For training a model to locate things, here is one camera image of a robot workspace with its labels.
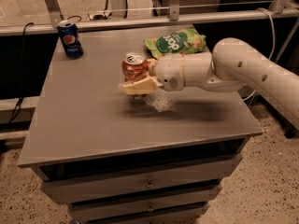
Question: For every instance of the top grey drawer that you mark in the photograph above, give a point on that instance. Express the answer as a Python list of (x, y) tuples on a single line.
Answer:
[(155, 177)]

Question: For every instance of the grey drawer cabinet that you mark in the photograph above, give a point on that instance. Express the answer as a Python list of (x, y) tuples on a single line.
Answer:
[(83, 125)]

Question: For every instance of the grey drawer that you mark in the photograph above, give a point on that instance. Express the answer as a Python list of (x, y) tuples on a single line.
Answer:
[(145, 202), (157, 216), (155, 177)]

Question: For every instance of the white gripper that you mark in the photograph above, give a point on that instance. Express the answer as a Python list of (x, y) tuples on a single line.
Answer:
[(168, 70)]

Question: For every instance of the green chip bag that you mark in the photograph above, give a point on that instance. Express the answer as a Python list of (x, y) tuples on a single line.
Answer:
[(185, 41)]

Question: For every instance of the middle grey drawer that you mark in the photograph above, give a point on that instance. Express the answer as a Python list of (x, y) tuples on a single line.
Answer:
[(145, 202)]

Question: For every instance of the metal railing frame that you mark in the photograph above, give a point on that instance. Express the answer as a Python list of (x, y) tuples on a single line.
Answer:
[(43, 16)]

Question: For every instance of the red coke can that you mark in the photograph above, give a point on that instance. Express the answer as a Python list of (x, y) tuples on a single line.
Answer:
[(134, 66)]

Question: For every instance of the blue pepsi can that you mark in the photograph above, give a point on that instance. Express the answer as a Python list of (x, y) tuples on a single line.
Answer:
[(68, 33)]

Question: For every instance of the bottom grey drawer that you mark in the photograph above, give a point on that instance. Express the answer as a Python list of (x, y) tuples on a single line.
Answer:
[(157, 216)]

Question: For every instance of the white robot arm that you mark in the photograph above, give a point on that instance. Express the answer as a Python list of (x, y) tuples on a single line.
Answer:
[(230, 66)]

